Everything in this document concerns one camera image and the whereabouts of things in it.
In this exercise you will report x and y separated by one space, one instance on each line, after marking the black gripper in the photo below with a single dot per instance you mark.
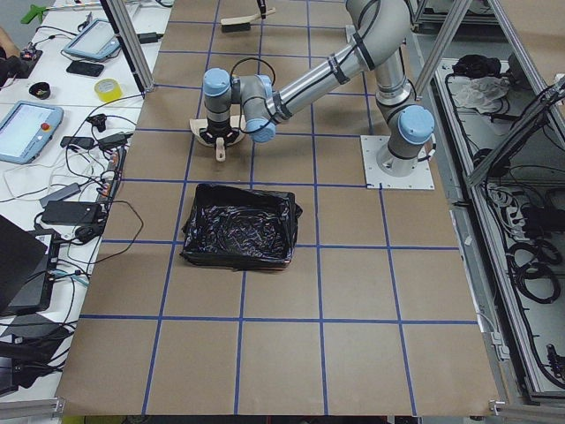
217 128

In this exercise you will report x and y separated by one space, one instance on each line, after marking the beige hand brush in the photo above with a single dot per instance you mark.
238 24

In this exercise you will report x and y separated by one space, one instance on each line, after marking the beige plastic dustpan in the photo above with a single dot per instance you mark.
220 150

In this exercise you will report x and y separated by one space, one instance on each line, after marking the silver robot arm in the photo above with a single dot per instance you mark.
249 105

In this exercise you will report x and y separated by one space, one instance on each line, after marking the black bag lined bin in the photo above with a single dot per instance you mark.
241 229

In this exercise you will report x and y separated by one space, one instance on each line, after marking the far blue teach pendant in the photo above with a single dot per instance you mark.
95 42

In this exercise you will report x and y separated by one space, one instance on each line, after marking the blue teach pendant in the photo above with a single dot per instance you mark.
95 42
26 130

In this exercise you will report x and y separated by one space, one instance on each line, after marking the yellow tape roll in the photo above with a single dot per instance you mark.
108 90

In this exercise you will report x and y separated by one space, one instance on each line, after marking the black smartphone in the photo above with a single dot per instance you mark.
85 69

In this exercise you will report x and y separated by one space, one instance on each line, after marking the green plastic tool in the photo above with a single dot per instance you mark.
34 12

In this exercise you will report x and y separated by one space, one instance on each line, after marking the white crumpled cloth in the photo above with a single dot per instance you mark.
484 95

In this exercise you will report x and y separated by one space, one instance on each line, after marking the power strip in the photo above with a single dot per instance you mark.
112 176

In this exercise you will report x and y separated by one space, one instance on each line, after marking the near blue teach pendant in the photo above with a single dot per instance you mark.
26 130

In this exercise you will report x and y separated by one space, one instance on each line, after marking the black power adapter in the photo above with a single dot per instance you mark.
71 212

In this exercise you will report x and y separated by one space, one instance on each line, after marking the black laptop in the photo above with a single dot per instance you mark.
28 262

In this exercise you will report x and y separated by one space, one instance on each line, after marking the aluminium frame post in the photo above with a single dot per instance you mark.
125 33

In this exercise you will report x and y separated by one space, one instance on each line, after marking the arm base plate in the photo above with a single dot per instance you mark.
385 171

